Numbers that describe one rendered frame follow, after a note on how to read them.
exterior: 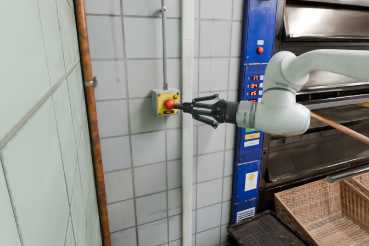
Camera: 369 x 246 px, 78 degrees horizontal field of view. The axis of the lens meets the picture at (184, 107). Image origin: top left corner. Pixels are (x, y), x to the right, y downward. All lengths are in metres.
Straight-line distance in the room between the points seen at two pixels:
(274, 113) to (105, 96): 0.60
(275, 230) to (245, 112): 0.72
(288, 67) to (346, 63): 0.21
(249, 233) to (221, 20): 0.98
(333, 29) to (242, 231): 1.13
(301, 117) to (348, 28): 0.93
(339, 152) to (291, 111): 1.12
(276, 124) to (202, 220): 0.78
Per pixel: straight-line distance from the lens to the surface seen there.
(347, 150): 1.89
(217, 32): 1.03
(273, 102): 0.74
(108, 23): 0.90
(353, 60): 0.59
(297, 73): 0.76
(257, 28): 1.10
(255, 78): 1.11
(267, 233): 1.28
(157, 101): 0.87
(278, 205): 1.50
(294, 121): 0.73
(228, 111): 0.75
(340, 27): 1.53
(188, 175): 1.12
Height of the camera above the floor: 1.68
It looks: 15 degrees down
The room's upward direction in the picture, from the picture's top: straight up
